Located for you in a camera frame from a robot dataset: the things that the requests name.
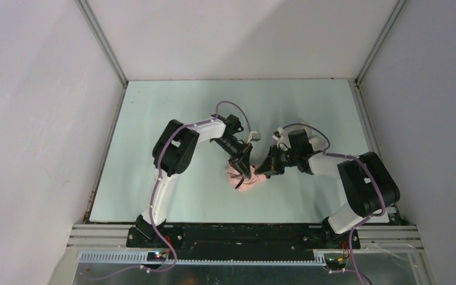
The right controller board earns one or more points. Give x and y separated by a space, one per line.
336 265

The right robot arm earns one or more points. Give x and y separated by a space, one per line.
368 186

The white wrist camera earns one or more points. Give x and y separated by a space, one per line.
253 136
278 134

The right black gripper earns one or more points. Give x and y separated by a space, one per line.
273 162

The controller board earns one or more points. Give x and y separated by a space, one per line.
336 265
156 256

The pink folding umbrella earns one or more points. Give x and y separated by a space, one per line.
241 182

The left controller board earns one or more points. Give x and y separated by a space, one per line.
156 256

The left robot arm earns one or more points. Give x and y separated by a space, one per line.
173 153

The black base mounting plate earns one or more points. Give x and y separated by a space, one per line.
243 241

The aluminium frame rail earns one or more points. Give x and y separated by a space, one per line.
98 243

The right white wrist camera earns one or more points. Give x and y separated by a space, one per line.
278 134

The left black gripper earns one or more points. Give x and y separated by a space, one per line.
239 158

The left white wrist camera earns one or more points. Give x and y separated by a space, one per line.
253 136

